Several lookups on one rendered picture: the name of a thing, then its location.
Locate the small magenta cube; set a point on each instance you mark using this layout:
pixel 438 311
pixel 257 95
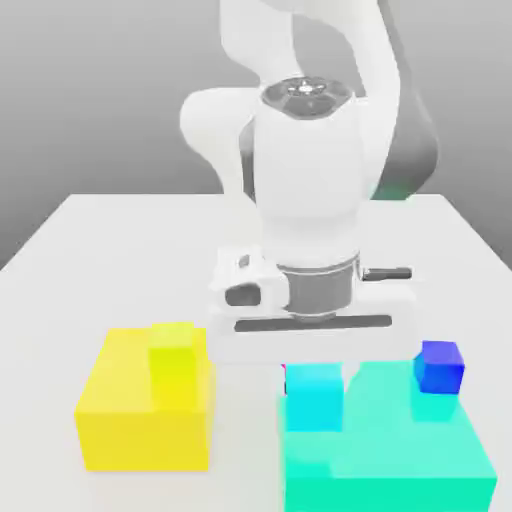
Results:
pixel 284 372

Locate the large turquoise box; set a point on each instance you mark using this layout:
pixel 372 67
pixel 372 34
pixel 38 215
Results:
pixel 392 448

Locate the small cyan cube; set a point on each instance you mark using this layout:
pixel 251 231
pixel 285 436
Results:
pixel 314 396

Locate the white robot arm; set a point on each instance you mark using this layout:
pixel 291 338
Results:
pixel 306 168

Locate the small blue cube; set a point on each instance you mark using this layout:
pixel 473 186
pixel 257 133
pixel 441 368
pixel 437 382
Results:
pixel 440 370

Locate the large yellow box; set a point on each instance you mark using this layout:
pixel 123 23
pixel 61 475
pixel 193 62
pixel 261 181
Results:
pixel 140 432

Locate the small yellow-green cube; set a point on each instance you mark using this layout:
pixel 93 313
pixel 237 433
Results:
pixel 172 372

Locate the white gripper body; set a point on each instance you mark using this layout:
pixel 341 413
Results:
pixel 312 342

